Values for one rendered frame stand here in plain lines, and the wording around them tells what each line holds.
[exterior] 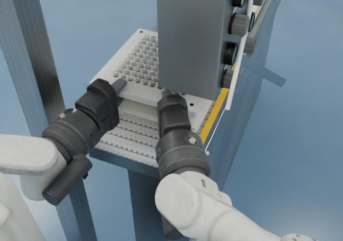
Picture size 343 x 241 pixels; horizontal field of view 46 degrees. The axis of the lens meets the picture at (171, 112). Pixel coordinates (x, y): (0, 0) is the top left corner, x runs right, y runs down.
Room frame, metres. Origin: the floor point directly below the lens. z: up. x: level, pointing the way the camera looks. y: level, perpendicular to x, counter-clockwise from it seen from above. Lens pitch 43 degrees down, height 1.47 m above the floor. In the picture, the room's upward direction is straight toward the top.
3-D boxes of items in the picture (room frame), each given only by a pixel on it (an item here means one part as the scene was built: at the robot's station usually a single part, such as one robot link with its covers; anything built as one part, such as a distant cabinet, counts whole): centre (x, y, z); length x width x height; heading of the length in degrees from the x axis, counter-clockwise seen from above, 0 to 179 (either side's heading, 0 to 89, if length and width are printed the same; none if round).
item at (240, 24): (0.55, -0.11, 1.15); 0.03 x 0.02 x 0.04; 158
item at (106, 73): (0.74, 0.02, 0.92); 0.25 x 0.24 x 0.02; 68
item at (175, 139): (0.52, -0.01, 0.92); 0.12 x 0.10 x 0.13; 10
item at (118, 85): (0.65, 0.12, 0.94); 0.06 x 0.03 x 0.02; 150
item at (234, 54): (0.55, -0.10, 1.10); 0.04 x 0.01 x 0.04; 158
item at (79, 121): (0.57, 0.17, 0.92); 0.12 x 0.10 x 0.13; 150
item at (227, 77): (0.54, -0.10, 1.05); 0.03 x 0.02 x 0.05; 158
